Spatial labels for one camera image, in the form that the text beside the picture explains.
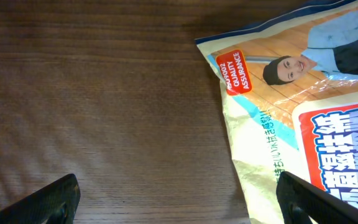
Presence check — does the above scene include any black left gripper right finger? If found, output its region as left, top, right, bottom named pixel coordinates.
left=276, top=171, right=358, bottom=224

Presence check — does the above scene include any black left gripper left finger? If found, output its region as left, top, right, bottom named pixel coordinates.
left=0, top=174, right=81, bottom=224

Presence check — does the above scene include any yellow snack bag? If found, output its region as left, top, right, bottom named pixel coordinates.
left=196, top=0, right=358, bottom=224

